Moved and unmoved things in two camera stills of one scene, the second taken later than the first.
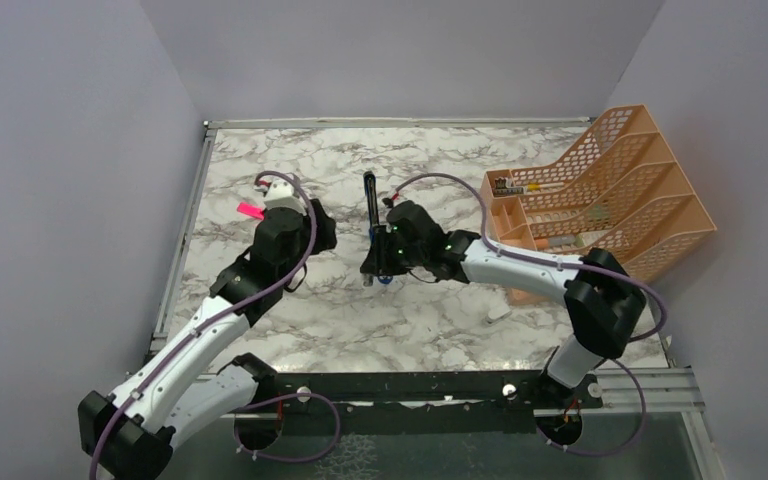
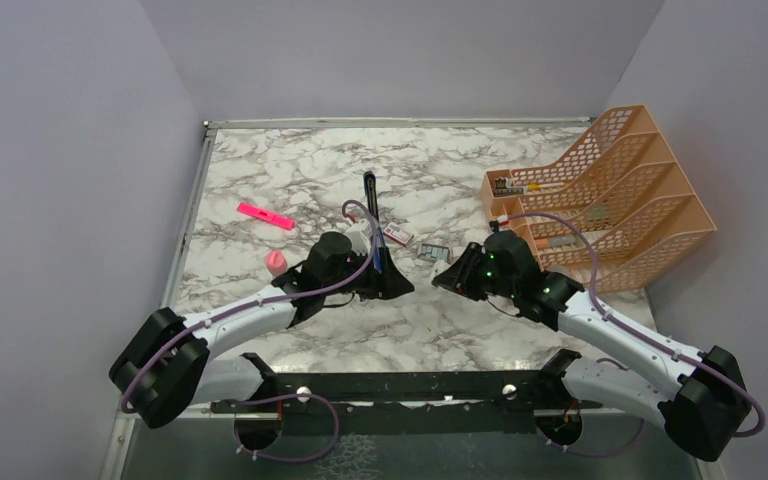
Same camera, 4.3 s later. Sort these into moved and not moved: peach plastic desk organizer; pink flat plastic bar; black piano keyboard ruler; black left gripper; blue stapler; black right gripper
Moved: black left gripper; black right gripper
Not moved: blue stapler; black piano keyboard ruler; peach plastic desk organizer; pink flat plastic bar
